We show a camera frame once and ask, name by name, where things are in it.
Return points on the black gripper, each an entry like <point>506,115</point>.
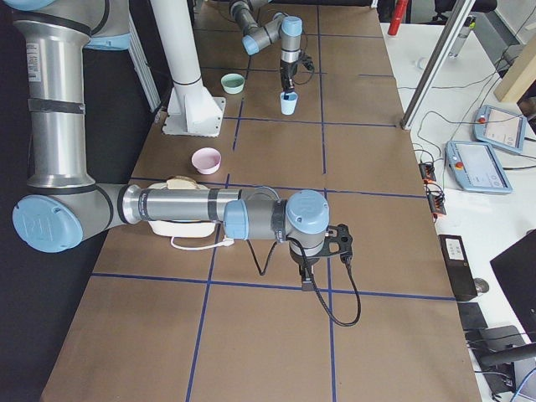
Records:
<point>286,72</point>
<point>301,261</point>

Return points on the light blue cup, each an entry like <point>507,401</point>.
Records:
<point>288,106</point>

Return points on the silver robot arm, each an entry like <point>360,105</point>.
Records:
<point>67,206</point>
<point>284,28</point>

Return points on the green bowl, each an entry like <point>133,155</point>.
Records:
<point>232,83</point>

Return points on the pink bowl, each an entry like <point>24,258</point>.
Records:
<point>206,160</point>

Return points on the red cylinder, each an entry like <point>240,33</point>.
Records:
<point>397,17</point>

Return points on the bread slice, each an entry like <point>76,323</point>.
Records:
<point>181,182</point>

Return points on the near orange black connector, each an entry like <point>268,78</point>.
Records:
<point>436,200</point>

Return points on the orange black connector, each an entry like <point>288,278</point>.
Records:
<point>436,200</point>
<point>427,172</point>

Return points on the black box with label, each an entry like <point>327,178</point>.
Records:
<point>457,266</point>

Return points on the far orange black connector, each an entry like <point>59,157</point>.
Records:
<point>427,172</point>

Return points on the near teach pendant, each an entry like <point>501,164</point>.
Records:
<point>476,168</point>

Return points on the teach pendant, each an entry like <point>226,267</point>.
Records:
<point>504,130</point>
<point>476,168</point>

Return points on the black monitor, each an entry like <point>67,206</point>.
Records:
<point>514,270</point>

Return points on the far teach pendant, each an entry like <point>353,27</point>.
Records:
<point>504,130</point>

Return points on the white pedestal column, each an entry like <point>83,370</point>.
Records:
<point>191,109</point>

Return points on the aluminium frame post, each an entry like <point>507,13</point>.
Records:
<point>447,38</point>

